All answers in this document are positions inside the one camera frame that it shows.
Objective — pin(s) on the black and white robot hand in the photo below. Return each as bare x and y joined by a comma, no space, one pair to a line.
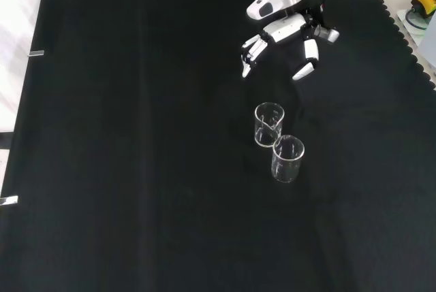
284,30

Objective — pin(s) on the clear glass beaker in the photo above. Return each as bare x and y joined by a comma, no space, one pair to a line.
287,169
264,128

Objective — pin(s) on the pale board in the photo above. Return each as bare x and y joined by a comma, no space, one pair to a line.
408,36

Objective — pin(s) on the pale grey box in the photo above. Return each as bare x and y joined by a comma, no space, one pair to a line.
429,43

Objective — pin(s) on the black bench cloth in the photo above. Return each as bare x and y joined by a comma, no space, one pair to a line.
153,135

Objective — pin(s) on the clear cloth clip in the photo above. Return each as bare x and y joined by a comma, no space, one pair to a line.
36,53
8,200

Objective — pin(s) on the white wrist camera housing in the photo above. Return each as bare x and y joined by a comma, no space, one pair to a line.
260,7

